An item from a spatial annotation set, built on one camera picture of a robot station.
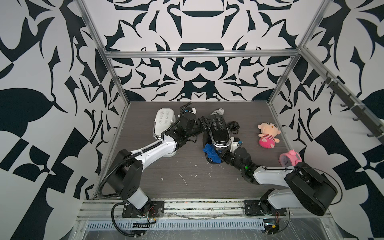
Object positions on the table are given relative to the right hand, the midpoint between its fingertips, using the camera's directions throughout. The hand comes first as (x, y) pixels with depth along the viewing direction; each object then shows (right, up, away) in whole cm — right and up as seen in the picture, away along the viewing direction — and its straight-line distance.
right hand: (213, 146), depth 85 cm
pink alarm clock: (+41, -6, -4) cm, 41 cm away
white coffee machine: (-26, +16, -4) cm, 31 cm away
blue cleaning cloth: (0, -4, -2) cm, 5 cm away
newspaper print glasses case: (+9, +21, +26) cm, 34 cm away
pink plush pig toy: (+37, +8, +11) cm, 39 cm away
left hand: (-2, +15, -4) cm, 15 cm away
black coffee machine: (+1, +8, -9) cm, 12 cm away
